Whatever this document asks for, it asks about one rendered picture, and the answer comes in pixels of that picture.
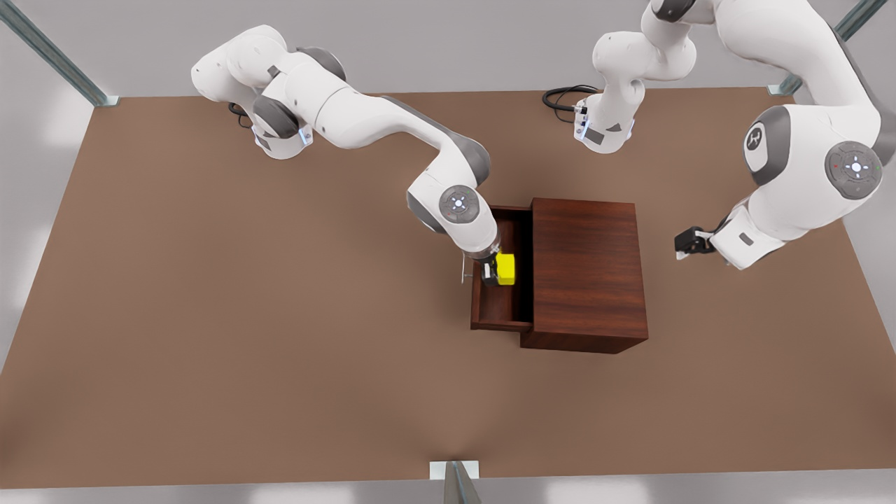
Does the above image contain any silver frame post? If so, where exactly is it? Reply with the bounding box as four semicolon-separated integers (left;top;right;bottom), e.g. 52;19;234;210
767;0;890;97
428;460;484;504
0;0;120;109

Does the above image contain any dark wooden drawer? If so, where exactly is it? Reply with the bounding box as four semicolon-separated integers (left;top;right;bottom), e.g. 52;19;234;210
460;204;536;333

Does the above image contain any dark wooden cabinet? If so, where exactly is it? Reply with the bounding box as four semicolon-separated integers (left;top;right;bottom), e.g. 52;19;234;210
519;197;650;356

